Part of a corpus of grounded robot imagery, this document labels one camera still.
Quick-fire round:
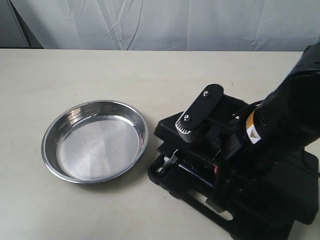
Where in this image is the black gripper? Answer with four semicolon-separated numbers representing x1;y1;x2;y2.
154;94;248;163

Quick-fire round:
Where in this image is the black plastic tool case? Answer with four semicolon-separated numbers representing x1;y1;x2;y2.
146;98;320;240

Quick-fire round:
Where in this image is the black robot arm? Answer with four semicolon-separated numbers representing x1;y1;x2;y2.
154;43;320;175

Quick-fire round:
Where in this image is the steel claw hammer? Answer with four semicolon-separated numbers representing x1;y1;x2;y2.
156;149;179;176

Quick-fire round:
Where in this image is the white backdrop curtain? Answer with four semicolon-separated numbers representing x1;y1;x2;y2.
13;0;320;51

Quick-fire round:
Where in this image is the round steel tray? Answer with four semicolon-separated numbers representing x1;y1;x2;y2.
41;100;150;185

